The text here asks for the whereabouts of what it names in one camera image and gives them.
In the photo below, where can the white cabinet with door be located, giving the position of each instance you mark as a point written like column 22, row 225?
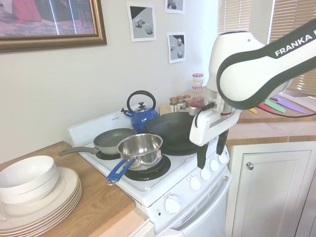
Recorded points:
column 271, row 192

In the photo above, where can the green knife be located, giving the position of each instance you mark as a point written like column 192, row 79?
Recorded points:
column 275, row 105

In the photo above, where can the grey frying pan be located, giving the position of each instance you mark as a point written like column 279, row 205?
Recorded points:
column 111, row 142

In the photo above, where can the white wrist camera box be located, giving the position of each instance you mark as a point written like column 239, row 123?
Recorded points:
column 212, row 98

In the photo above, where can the white drawer cabinet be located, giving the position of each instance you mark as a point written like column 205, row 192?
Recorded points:
column 148, row 229

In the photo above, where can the grey shapes paper print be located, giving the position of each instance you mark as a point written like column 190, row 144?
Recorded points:
column 176, row 47
column 175, row 6

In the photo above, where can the gold framed painting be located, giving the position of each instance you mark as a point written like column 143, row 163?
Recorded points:
column 37, row 14

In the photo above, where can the red knife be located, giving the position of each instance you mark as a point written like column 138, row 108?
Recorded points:
column 265, row 106

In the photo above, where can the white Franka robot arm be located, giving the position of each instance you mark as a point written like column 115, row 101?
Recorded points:
column 247, row 79

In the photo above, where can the spice jar with copper lid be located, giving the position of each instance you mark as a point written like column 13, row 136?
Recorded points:
column 187, row 96
column 173, row 105
column 180, row 102

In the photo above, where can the cream plate with gold rim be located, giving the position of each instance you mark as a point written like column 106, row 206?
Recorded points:
column 49, row 217
column 49, row 212
column 49, row 220
column 66, row 182

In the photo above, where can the reddish round lid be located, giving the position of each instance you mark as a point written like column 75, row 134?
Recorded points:
column 198, row 101

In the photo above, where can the glass jar with red-white lid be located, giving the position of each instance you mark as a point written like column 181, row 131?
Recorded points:
column 197, row 91
column 197, row 79

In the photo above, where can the large grey shapes print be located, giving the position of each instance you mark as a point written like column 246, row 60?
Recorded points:
column 142, row 22

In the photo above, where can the beige window blind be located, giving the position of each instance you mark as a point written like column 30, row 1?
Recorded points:
column 291, row 17
column 233, row 16

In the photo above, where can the white bowl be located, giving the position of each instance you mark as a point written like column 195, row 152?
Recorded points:
column 27, row 170
column 47, row 188

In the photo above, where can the black coil stove burner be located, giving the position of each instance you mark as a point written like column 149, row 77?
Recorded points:
column 180, row 149
column 106, row 156
column 158, row 170

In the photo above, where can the purple knife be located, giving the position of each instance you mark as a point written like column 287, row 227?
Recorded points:
column 291, row 105

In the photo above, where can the white cabinet door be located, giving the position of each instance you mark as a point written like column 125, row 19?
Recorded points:
column 274, row 195

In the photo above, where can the white electric stove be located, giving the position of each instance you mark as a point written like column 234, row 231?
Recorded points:
column 153, row 184

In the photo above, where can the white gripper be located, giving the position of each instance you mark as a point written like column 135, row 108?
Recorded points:
column 212, row 126

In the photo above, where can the large white oven knob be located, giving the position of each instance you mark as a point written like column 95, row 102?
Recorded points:
column 172, row 203

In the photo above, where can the white oven door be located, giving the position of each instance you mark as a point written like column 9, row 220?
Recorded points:
column 197, row 217

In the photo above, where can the yellow knife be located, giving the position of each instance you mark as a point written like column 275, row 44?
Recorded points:
column 253, row 111

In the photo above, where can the silver cabinet knob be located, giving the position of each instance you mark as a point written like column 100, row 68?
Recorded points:
column 249, row 166

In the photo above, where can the white stove burner knob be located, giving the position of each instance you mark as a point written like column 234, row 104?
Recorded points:
column 205, row 174
column 195, row 184
column 214, row 166
column 223, row 159

